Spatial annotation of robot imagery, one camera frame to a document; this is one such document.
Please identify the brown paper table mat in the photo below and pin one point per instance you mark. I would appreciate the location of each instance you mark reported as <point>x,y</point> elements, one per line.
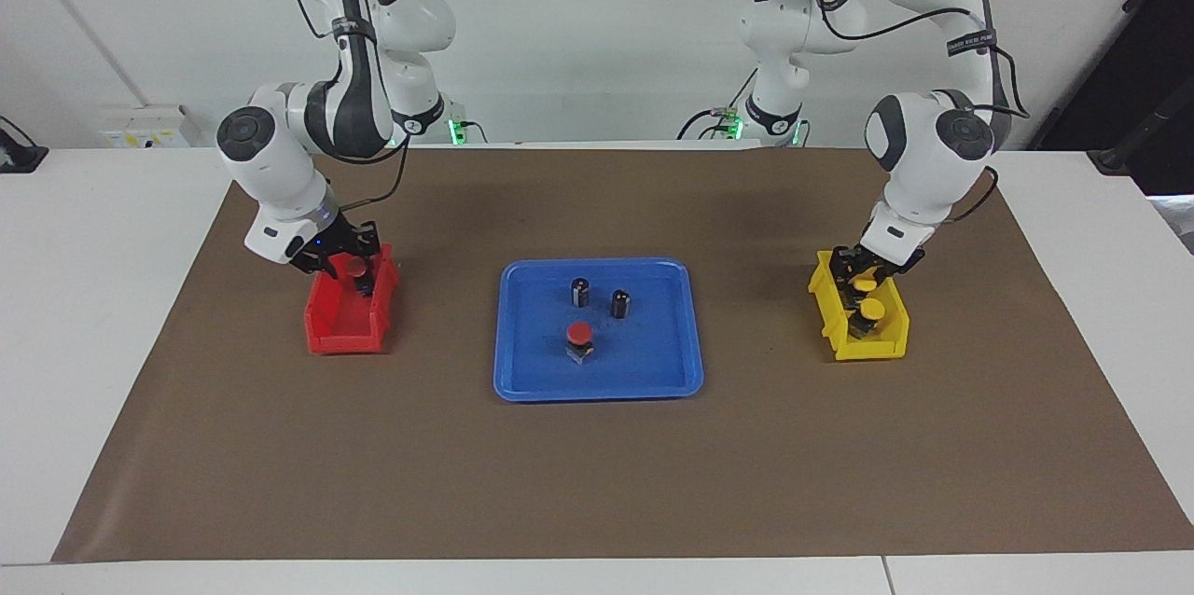
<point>597,483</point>

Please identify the white wall socket box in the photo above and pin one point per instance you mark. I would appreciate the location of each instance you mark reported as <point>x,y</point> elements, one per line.
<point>149,127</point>

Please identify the green lit connector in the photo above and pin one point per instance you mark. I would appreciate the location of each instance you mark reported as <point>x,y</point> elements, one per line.
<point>456,131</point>
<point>732,122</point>

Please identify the black cylinder component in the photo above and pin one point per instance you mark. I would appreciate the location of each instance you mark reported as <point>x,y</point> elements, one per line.
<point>580,292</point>
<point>620,304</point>

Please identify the red push button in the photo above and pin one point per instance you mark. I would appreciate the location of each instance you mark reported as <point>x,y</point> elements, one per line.
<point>579,334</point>
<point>357,269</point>

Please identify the dark background panel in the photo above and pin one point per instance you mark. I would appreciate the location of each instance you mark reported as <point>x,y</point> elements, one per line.
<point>1147,17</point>

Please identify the black clamp mount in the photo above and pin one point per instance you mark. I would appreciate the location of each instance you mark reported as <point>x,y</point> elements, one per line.
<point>19,155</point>

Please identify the grey crumpled sheet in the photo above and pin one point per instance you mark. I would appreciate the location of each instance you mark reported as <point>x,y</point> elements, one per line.
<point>1177,222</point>

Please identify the yellow plastic bin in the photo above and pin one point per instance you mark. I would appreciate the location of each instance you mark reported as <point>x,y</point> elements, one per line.
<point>867,351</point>

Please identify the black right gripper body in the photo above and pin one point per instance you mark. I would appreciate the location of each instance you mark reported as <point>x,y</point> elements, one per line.
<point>326,245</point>

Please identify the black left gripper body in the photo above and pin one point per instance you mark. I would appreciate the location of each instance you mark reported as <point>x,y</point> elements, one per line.
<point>863,261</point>

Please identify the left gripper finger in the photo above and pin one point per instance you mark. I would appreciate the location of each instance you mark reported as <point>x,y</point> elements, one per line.
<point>843,287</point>
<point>886,276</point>

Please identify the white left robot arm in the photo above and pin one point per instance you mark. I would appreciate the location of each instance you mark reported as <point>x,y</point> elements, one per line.
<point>923,166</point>

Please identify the black stand pole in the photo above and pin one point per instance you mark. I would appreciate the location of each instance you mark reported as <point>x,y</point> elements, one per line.
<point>1143,136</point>

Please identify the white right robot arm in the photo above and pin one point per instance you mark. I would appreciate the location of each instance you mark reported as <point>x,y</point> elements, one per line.
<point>270,166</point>

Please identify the yellow push button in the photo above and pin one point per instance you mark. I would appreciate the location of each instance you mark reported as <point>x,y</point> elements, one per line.
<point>873,308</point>
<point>866,284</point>

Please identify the red plastic bin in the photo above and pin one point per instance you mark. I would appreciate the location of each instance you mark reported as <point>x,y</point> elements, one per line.
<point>340,339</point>

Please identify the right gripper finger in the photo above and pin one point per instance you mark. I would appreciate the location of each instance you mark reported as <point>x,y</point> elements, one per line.
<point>328,269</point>
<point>370,273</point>

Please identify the blue plastic tray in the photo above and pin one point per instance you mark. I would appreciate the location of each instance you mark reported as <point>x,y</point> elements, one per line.
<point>644,362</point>

